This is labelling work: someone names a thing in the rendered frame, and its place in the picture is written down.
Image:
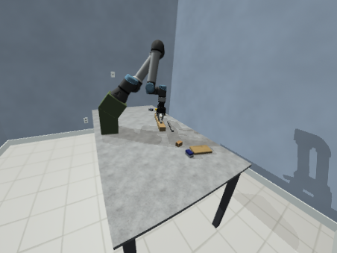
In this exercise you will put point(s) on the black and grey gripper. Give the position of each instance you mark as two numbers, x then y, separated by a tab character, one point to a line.
162	110

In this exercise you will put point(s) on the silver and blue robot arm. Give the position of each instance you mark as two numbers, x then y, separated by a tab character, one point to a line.
122	92

